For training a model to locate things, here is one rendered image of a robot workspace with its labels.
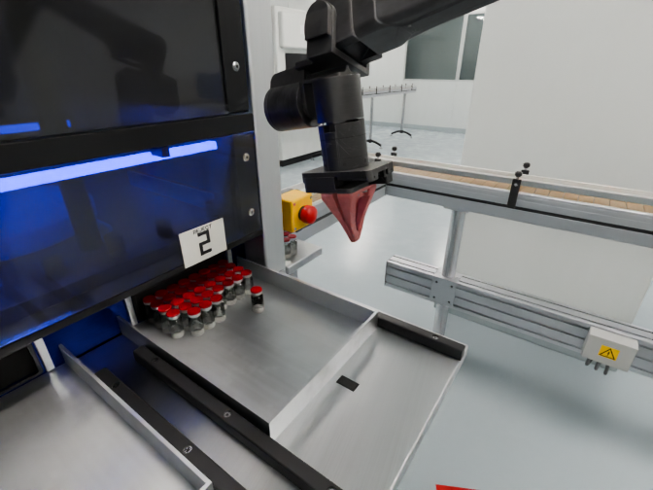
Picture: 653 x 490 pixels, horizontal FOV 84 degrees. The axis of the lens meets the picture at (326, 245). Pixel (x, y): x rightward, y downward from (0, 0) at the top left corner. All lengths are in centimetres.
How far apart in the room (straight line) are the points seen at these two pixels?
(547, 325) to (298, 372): 106
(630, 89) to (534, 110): 31
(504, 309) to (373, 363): 94
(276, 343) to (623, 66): 160
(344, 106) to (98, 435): 48
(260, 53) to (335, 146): 28
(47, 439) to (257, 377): 25
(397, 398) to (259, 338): 23
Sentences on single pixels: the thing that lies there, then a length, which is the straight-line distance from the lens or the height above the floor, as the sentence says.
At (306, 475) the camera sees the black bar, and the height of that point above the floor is 90.
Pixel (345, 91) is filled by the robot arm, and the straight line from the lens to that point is 44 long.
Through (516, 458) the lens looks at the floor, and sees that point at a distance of 168.
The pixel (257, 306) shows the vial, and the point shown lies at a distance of 66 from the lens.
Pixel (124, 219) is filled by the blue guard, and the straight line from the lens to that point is 55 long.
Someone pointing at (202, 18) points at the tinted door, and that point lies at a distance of 62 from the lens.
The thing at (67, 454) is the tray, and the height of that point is 88.
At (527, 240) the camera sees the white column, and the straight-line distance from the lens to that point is 198.
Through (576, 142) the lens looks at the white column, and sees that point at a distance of 185.
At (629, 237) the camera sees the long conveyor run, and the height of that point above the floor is 86.
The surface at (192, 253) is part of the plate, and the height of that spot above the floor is 101.
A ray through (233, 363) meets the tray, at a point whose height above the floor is 88.
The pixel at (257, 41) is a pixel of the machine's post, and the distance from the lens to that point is 68.
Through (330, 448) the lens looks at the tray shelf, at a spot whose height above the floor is 88.
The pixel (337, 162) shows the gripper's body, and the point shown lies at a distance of 44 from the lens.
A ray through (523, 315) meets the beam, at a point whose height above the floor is 50.
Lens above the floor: 128
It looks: 26 degrees down
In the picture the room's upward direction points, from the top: straight up
